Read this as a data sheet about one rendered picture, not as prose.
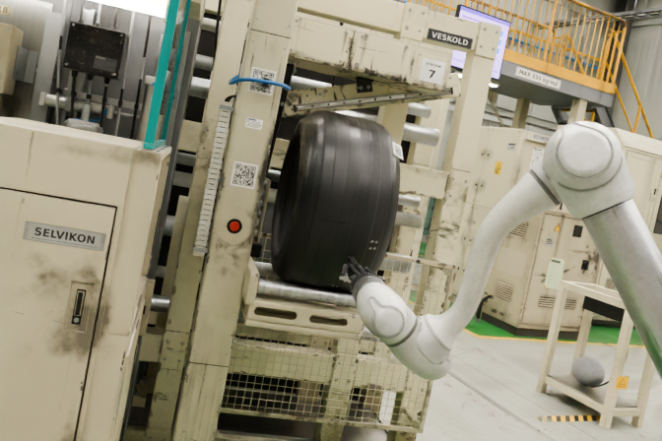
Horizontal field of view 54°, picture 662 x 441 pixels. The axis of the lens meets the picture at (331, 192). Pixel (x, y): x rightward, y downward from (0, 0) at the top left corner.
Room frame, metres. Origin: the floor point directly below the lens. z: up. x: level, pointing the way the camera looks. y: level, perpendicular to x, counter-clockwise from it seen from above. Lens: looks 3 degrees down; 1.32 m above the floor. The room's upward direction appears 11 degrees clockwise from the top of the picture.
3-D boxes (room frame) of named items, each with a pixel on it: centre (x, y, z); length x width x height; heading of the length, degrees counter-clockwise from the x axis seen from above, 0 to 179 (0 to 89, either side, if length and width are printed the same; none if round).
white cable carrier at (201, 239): (2.01, 0.36, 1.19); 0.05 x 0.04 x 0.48; 13
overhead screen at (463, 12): (6.01, -1.05, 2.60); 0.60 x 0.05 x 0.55; 117
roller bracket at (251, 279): (2.09, 0.21, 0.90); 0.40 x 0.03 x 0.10; 13
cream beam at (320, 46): (2.45, -0.02, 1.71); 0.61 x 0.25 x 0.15; 103
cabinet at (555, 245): (6.60, -2.26, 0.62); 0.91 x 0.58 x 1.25; 117
